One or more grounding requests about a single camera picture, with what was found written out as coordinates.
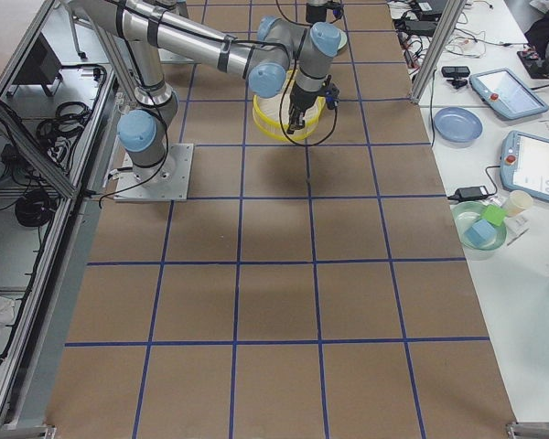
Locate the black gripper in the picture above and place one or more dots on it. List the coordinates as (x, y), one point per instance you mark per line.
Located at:
(300, 100)

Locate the yellow steamer layer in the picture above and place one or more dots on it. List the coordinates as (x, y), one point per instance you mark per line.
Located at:
(276, 108)
(273, 129)

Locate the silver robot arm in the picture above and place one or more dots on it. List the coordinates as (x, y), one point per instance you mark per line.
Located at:
(317, 11)
(263, 63)

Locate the light green plate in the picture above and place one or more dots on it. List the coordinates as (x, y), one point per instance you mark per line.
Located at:
(343, 40)

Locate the blue plate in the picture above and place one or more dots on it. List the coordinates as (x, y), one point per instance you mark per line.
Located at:
(458, 125)

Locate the black webcam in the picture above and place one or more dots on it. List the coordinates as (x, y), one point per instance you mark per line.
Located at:
(457, 76)

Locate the black power adapter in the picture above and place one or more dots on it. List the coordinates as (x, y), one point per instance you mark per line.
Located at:
(474, 193)

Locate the teach pendant far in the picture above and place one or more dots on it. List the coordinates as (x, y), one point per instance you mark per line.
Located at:
(506, 94)

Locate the teach pendant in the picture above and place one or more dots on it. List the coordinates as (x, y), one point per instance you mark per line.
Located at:
(506, 94)
(525, 164)

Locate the green bowl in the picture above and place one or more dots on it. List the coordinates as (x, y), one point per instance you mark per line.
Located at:
(465, 214)

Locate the blue foam cube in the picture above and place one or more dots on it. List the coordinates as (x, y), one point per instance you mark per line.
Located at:
(480, 234)

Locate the green foam cube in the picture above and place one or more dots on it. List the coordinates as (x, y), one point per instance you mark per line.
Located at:
(493, 214)

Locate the paper cup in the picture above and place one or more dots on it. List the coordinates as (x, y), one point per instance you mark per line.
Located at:
(517, 202)

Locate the teach pendant near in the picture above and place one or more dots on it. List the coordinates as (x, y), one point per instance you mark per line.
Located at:
(525, 164)

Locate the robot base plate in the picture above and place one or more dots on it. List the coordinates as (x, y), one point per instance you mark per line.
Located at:
(165, 183)

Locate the aluminium frame post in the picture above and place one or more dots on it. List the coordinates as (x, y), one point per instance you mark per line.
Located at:
(444, 29)

